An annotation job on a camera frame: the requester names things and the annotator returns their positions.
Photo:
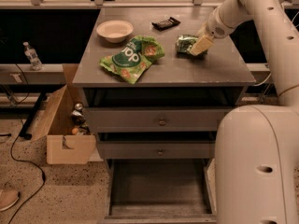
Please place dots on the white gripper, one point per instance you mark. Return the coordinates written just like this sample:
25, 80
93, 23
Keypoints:
214, 27

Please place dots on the crushed green soda can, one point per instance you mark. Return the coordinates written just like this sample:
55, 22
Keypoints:
184, 44

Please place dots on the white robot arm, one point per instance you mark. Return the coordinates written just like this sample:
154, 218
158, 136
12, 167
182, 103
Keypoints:
257, 146

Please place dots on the grey drawer cabinet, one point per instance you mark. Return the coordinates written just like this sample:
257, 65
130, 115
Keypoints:
218, 81

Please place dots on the grey top drawer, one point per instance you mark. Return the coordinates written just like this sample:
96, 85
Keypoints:
142, 119

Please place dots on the grey middle drawer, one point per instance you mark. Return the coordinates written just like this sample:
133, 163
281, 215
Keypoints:
156, 150

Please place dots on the grey open bottom drawer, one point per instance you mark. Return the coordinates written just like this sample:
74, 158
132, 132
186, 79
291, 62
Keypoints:
162, 191

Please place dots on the green chip bag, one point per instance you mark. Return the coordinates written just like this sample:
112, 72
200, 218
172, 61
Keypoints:
135, 58

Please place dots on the white bowl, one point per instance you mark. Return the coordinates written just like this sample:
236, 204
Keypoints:
114, 31

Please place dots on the items in cardboard box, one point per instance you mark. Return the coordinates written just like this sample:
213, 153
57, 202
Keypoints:
79, 121

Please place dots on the clear water bottle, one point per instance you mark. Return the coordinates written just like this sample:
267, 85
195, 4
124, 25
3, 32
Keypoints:
32, 56

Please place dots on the cardboard box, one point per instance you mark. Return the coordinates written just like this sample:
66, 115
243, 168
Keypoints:
63, 145

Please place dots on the white shoe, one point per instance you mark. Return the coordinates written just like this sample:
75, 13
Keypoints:
8, 197

